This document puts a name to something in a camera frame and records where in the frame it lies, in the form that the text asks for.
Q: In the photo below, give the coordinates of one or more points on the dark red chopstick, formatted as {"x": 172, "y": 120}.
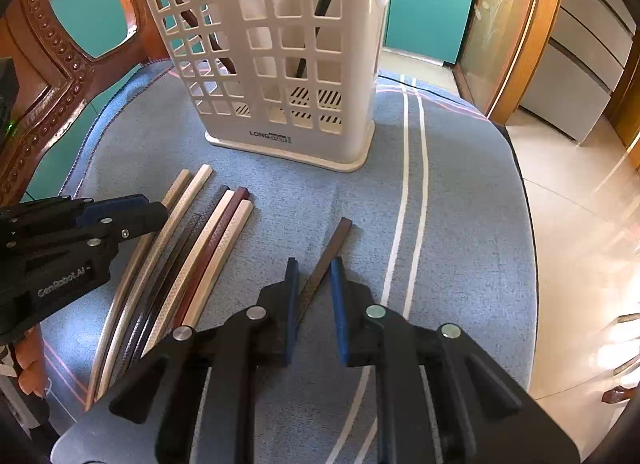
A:
{"x": 232, "y": 219}

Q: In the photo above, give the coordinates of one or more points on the carved wooden chair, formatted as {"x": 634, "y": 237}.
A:
{"x": 50, "y": 68}

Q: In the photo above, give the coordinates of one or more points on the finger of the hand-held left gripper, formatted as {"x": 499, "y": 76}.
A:
{"x": 115, "y": 204}
{"x": 135, "y": 224}

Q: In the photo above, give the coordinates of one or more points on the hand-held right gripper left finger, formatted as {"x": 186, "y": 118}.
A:
{"x": 291, "y": 309}

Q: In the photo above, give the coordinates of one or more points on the person's patterned clothing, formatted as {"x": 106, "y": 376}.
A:
{"x": 7, "y": 359}

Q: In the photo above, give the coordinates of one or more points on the wooden door frame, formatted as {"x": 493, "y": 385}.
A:
{"x": 625, "y": 113}

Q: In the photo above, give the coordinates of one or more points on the white chopstick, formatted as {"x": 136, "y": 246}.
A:
{"x": 192, "y": 189}
{"x": 235, "y": 239}
{"x": 220, "y": 214}

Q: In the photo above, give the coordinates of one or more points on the grey refrigerator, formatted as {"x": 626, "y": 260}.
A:
{"x": 565, "y": 83}

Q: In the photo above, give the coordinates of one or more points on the black chopstick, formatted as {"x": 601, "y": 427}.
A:
{"x": 326, "y": 3}

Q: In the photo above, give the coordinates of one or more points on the dark grey chopstick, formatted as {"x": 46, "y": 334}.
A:
{"x": 212, "y": 204}

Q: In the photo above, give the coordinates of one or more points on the dark brown chopstick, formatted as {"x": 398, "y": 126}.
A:
{"x": 332, "y": 249}

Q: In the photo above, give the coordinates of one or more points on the beige chopstick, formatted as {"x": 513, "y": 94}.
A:
{"x": 175, "y": 189}

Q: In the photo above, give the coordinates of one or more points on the wood framed glass sliding door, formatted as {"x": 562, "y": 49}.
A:
{"x": 500, "y": 18}

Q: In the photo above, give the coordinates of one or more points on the blue striped tablecloth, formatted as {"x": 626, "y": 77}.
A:
{"x": 450, "y": 194}

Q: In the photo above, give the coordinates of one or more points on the reddish brown chopstick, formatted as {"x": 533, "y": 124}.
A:
{"x": 218, "y": 43}

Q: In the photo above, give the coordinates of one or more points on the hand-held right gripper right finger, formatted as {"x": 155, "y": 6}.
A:
{"x": 339, "y": 309}

